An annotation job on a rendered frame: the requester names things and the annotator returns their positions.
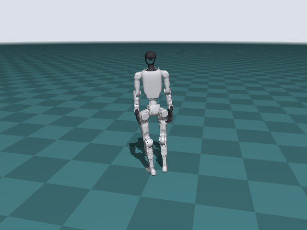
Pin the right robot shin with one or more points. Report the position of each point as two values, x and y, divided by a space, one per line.
164 151

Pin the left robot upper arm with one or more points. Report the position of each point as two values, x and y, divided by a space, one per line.
137 76

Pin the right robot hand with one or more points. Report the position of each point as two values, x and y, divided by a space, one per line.
170 114

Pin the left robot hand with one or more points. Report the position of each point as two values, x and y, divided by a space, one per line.
137 117

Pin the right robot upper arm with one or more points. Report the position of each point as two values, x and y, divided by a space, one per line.
166 81

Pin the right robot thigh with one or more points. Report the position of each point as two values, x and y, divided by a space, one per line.
162 124

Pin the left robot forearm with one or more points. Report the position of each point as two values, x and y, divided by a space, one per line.
136 101

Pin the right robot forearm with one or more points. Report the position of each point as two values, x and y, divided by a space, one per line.
168 100

